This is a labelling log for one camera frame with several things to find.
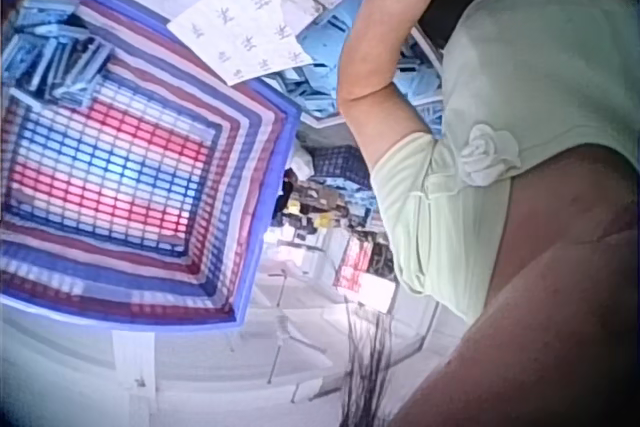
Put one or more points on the cluttered goods shelf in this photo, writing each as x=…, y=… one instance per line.
x=320, y=207

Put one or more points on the dark blue checked crate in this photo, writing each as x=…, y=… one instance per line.
x=337, y=162

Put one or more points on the red and white box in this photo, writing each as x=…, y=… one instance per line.
x=362, y=272

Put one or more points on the light blue crate of packets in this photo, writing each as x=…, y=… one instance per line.
x=345, y=67

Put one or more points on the white printed paper sheet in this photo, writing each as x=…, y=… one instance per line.
x=242, y=27

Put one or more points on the stack of blue and red crates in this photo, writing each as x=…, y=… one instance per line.
x=125, y=167

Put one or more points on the pile of small blue packets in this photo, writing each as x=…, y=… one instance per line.
x=47, y=54

